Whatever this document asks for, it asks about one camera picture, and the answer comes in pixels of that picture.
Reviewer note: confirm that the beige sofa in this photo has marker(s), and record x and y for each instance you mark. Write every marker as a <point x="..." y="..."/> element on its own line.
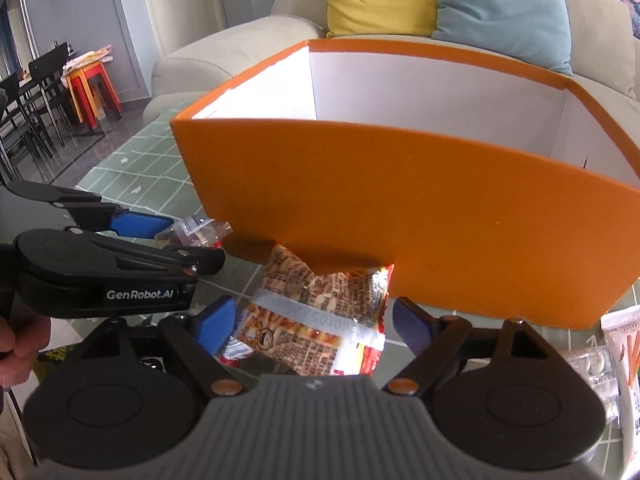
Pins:
<point x="215" y="55"/>

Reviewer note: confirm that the green snack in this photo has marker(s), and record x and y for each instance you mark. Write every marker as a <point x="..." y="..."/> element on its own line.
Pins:
<point x="55" y="357"/>

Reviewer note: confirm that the yellow plastic stool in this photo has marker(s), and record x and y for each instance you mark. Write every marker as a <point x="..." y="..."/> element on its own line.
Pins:
<point x="82" y="97"/>

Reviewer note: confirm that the orange cardboard box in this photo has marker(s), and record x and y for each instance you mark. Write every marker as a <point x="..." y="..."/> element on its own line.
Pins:
<point x="450" y="220"/>

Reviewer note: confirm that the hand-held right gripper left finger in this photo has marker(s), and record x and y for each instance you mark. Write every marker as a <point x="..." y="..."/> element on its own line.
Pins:
<point x="217" y="322"/>

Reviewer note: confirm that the brown patterned peanut packet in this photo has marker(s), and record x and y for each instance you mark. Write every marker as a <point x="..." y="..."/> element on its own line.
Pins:
<point x="310" y="310"/>

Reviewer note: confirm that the white stick snack packet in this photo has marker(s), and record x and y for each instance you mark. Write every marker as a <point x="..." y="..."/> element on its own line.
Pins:
<point x="625" y="360"/>

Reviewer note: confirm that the red plastic stool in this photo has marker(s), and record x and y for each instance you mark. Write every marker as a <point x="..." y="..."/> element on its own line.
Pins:
<point x="97" y="72"/>

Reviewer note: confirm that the black dining chair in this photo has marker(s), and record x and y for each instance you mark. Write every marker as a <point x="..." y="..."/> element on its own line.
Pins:
<point x="50" y="70"/>
<point x="15" y="110"/>

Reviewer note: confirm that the red label snack packet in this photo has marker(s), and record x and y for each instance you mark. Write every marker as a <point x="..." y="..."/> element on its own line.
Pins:
<point x="237" y="351"/>

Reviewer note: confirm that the white door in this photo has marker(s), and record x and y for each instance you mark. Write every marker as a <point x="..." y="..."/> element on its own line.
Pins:
<point x="170" y="5"/>

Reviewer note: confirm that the light blue pillow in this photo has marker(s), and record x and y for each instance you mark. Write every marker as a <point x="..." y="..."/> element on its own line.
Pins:
<point x="500" y="10"/>

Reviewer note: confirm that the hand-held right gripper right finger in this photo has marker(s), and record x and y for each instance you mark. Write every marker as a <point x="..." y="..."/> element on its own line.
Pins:
<point x="407" y="322"/>

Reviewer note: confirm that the person's left hand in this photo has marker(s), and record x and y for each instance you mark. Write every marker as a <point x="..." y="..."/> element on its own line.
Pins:
<point x="22" y="355"/>

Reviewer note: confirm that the beige pillow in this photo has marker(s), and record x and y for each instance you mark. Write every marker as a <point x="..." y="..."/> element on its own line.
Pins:
<point x="600" y="45"/>

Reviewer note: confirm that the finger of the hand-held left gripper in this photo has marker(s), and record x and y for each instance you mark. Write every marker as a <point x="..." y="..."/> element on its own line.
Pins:
<point x="137" y="224"/>
<point x="165" y="259"/>

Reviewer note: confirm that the clear packet with dark snack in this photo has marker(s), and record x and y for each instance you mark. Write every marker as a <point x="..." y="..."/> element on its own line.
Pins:
<point x="195" y="230"/>

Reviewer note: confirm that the clear tray of white balls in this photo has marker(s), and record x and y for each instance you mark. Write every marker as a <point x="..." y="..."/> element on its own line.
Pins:
<point x="595" y="375"/>

